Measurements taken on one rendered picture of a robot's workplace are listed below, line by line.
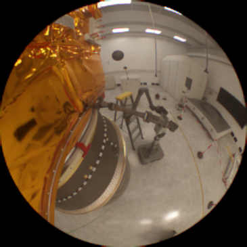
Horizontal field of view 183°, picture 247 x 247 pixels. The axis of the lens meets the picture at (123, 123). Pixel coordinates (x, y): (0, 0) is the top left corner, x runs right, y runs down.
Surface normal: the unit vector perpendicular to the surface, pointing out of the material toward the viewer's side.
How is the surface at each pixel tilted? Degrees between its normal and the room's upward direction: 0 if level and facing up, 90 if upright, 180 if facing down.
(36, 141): 89
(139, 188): 0
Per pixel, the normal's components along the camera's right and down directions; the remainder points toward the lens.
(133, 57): -0.02, 0.68
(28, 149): 0.99, -0.06
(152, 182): -0.09, -0.73
